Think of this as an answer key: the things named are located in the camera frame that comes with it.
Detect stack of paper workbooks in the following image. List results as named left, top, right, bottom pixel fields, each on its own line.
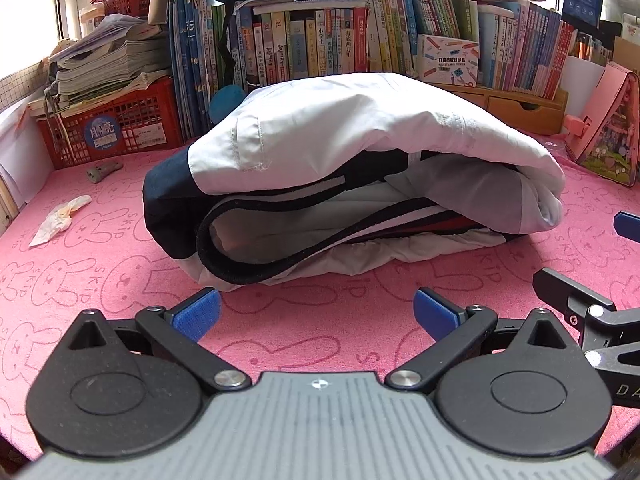
left=27, top=14, right=173, bottom=121

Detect white grid mat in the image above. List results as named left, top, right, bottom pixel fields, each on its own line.
left=0, top=57, right=51, bottom=111

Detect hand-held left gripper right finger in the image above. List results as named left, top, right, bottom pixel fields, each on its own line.
left=386, top=287, right=583, bottom=394

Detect row of colourful books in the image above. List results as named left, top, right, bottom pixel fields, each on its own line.
left=167, top=0, right=613, bottom=146

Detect wooden drawer organizer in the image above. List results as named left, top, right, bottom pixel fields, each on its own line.
left=440, top=82, right=570, bottom=136

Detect white paper sheets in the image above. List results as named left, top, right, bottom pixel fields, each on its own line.
left=0, top=105, right=51, bottom=208

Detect crumpled white tissue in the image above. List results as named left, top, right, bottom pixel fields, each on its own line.
left=28, top=195, right=93, bottom=247

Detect red plastic crate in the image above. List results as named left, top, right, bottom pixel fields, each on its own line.
left=37, top=77, right=183, bottom=171

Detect pink rabbit print blanket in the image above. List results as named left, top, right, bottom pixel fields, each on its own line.
left=0, top=132, right=640, bottom=461

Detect round blue plush ball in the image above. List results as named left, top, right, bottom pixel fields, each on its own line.
left=209, top=85, right=247, bottom=123

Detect black strap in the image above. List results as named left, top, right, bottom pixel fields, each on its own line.
left=222, top=0, right=251, bottom=88

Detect white and navy jacket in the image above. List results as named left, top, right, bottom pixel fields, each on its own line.
left=142, top=72, right=566, bottom=293

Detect white plastic container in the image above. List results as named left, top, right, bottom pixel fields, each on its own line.
left=80, top=2, right=106, bottom=31

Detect brown clipboard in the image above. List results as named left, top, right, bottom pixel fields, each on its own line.
left=612, top=35, right=640, bottom=77

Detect white label printer box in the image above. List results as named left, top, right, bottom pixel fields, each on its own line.
left=416, top=33, right=480, bottom=86

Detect pink house-shaped toy box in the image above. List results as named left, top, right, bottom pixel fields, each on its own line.
left=564, top=62, right=640, bottom=188

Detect small grey object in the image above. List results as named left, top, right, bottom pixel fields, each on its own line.
left=86, top=161, right=123, bottom=182

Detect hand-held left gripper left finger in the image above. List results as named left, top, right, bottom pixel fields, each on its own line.
left=65, top=287, right=251, bottom=394

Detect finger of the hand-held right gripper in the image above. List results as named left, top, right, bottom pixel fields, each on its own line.
left=614, top=211, right=640, bottom=236
left=532, top=267, right=640, bottom=357

